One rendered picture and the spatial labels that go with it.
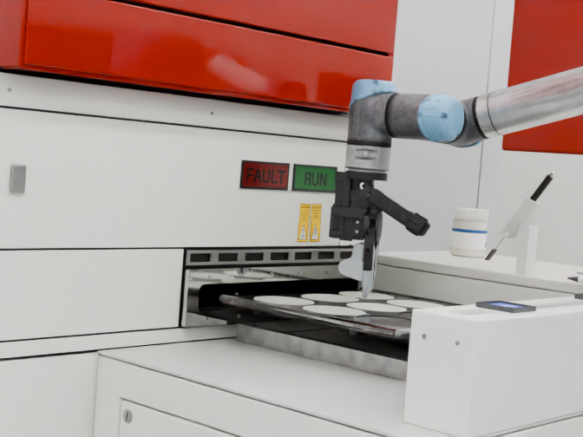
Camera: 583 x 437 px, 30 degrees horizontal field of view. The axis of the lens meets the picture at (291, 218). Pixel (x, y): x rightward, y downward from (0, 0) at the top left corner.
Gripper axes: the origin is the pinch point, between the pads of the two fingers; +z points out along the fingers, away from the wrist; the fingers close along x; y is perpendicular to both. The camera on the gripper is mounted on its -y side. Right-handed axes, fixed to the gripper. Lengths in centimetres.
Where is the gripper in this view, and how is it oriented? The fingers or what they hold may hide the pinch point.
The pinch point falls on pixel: (369, 290)
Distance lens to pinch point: 185.7
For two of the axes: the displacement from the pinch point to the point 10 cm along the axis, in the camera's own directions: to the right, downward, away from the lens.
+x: -2.0, 0.4, -9.8
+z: -0.8, 10.0, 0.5
